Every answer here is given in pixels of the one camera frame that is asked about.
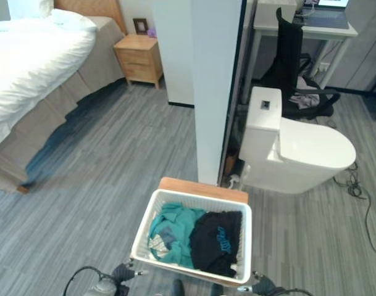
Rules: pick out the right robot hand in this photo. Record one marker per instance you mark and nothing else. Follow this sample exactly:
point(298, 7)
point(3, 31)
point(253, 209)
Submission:
point(263, 285)

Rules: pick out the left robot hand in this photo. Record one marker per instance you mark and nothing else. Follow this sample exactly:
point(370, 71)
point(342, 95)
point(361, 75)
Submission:
point(123, 271)

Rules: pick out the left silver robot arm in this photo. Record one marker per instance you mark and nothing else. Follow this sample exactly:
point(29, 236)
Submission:
point(106, 286)

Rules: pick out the white plastic laundry basket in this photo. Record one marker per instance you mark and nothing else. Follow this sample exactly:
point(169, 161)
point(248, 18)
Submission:
point(192, 235)

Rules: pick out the teal shirt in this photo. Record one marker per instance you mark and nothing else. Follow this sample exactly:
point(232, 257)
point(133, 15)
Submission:
point(172, 234)

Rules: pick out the black garment with blue print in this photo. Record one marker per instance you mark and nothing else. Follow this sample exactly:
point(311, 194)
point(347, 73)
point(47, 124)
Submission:
point(217, 242)

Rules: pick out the wooden stool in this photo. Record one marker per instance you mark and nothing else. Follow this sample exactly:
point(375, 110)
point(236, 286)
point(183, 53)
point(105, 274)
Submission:
point(203, 187)

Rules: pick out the white toilet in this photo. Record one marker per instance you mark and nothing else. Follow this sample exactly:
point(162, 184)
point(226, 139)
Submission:
point(294, 151)

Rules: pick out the grey clothes on chair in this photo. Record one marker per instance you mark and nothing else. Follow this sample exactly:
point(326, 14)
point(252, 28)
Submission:
point(305, 99)

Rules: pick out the white partition panel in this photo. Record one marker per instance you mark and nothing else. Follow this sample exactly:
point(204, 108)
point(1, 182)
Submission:
point(210, 89)

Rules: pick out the bed with white duvet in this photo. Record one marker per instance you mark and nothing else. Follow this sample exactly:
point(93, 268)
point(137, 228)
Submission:
point(36, 80)

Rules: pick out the wooden nightstand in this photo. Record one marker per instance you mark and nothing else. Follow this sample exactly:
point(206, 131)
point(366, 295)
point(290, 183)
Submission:
point(139, 58)

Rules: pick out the black office chair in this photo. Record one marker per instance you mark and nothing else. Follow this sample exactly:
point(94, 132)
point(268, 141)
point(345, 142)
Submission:
point(295, 68)

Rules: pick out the small purple object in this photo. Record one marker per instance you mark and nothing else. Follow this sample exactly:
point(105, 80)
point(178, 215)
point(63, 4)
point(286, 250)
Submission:
point(152, 32)

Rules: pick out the white desk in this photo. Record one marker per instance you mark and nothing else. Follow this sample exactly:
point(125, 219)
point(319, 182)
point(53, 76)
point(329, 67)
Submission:
point(308, 40)

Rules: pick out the wooden headboard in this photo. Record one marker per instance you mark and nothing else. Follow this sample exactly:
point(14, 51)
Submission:
point(92, 12)

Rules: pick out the white pillow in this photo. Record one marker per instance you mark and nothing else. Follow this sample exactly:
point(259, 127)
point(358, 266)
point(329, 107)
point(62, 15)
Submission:
point(47, 5)

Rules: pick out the grey laptop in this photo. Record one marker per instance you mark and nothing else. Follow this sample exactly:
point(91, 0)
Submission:
point(326, 12)

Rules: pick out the dark picture frame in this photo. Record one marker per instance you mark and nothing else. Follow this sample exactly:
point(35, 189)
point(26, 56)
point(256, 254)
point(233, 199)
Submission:
point(140, 26)

